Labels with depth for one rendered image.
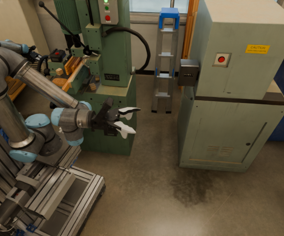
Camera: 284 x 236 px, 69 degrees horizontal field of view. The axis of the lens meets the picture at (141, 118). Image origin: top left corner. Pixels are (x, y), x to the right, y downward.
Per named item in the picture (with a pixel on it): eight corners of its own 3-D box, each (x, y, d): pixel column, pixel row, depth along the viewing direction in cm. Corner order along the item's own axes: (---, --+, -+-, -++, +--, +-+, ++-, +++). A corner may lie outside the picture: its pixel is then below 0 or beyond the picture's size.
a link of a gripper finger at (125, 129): (136, 141, 79) (120, 130, 84) (136, 129, 75) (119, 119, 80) (130, 145, 77) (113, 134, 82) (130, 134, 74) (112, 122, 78)
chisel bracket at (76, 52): (76, 54, 170) (73, 44, 164) (92, 55, 169) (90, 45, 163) (72, 58, 165) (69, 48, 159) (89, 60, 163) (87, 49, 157)
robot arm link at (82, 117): (81, 105, 85) (74, 117, 79) (92, 106, 85) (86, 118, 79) (84, 120, 90) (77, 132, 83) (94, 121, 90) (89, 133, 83)
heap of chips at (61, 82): (54, 78, 160) (53, 75, 158) (69, 79, 159) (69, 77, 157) (49, 84, 154) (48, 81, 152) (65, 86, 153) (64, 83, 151)
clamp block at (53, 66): (57, 62, 183) (54, 53, 177) (72, 63, 181) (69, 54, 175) (50, 71, 173) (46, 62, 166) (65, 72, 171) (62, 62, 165)
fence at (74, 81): (96, 49, 194) (95, 43, 190) (98, 49, 193) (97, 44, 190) (72, 87, 152) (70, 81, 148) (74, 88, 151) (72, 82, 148)
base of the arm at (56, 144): (52, 158, 118) (46, 148, 111) (30, 151, 122) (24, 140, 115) (67, 139, 128) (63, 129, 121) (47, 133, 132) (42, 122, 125)
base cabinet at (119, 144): (90, 120, 254) (77, 69, 204) (136, 125, 248) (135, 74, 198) (76, 149, 223) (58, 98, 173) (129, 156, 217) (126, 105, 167)
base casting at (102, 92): (78, 70, 204) (76, 61, 197) (135, 74, 198) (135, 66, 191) (58, 98, 173) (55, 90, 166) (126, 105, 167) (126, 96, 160)
